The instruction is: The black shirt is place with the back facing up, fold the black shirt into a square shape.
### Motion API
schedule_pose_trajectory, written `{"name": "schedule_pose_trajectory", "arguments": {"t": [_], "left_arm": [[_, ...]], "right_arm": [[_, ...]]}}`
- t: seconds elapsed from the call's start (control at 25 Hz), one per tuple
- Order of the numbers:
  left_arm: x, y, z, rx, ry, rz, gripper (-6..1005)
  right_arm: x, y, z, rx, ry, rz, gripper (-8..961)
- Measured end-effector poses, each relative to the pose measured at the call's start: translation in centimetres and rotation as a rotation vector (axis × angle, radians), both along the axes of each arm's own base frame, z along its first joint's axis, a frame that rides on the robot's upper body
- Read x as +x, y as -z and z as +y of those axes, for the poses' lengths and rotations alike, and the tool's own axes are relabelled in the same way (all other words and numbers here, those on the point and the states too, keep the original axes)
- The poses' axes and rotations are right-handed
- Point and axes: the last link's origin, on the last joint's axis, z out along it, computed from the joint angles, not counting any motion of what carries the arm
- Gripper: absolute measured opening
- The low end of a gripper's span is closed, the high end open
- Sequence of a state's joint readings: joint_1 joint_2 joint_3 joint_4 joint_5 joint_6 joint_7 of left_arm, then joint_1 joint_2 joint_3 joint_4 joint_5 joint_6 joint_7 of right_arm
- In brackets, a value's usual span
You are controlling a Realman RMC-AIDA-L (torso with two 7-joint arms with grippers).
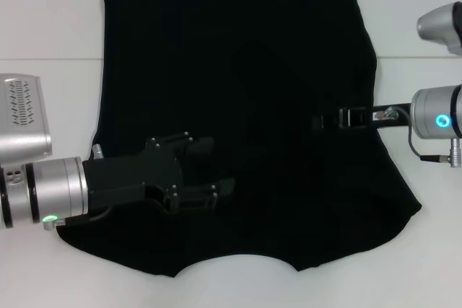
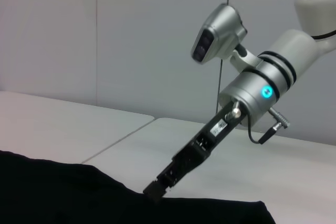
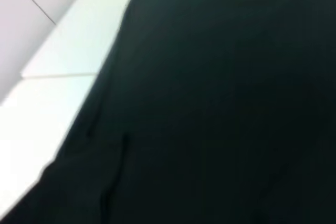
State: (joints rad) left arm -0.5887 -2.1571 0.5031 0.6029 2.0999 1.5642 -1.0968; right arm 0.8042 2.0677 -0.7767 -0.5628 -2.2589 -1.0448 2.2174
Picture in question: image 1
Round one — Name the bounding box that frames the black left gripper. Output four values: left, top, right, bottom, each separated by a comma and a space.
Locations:
82, 131, 238, 216

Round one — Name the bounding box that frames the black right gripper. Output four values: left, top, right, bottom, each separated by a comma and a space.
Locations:
312, 102, 414, 131

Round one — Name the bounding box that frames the black t-shirt with FREE print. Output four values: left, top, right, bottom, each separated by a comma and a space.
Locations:
57, 0, 423, 279

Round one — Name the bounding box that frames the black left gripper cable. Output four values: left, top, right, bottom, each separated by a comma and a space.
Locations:
42, 206, 109, 232

